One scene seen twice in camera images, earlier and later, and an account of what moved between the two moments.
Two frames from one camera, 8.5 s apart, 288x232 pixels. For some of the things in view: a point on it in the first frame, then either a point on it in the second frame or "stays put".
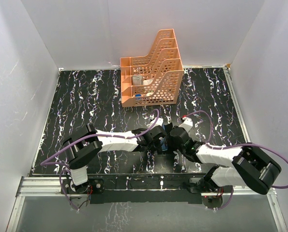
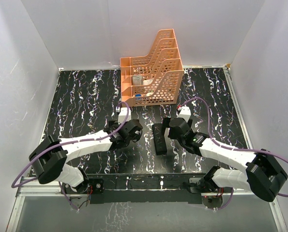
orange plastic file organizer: x=155 y=79 stays put
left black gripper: x=156 y=147 -> x=114 y=123
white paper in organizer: x=147 y=81 stays put
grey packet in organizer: x=137 y=80 stays put
